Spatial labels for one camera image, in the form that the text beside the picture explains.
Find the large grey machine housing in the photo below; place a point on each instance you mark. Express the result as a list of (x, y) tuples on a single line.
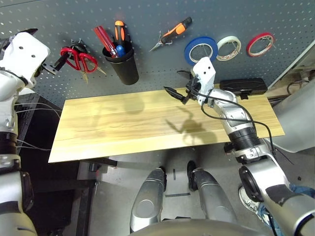
[(297, 118)]

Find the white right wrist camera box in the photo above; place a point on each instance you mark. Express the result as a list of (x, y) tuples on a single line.
[(205, 71)]

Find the black table clamp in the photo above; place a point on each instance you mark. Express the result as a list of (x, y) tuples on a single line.
[(228, 148)]

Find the black rolling cabinet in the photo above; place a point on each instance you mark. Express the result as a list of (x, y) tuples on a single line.
[(37, 127)]

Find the blue jeans leg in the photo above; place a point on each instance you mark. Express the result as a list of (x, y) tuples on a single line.
[(302, 190)]

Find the red tape roll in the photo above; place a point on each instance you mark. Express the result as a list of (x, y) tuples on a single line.
[(249, 44)]

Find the blue tape roll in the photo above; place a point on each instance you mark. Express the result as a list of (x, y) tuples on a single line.
[(188, 51)]

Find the silver robot right leg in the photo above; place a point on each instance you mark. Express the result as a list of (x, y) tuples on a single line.
[(214, 196)]

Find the silver robot left leg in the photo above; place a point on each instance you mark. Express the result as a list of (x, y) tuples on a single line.
[(147, 201)]

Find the metal tape hook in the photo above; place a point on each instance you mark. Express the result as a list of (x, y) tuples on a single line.
[(208, 51)]

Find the black plastic case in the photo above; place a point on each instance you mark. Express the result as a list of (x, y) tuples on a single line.
[(246, 84)]

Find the silver robot leg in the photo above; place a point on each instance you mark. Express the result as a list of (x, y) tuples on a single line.
[(214, 196), (147, 201)]

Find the orange black screwdriver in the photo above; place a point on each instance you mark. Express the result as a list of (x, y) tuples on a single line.
[(119, 29)]

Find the dark grey metal pegboard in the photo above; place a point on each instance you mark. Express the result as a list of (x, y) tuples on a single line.
[(172, 12)]

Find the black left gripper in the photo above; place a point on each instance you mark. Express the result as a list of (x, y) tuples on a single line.
[(46, 68)]

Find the long black tape strip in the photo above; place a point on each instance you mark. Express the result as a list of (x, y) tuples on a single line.
[(177, 195)]

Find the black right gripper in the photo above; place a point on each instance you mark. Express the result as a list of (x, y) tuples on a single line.
[(194, 89)]

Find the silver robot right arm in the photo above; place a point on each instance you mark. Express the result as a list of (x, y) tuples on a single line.
[(241, 123)]

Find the white grey sneaker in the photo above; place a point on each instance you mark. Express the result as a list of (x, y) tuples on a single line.
[(249, 201)]

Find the small blue screwdriver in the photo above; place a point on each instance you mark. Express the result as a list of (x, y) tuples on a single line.
[(120, 50)]

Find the short black tape strip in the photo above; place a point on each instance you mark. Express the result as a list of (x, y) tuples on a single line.
[(174, 174)]

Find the grey robot torso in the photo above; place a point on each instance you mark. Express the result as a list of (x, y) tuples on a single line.
[(197, 228)]

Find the white tape roll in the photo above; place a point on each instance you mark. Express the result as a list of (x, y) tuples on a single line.
[(227, 38)]

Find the black cup holder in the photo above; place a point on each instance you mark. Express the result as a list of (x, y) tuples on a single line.
[(125, 71)]

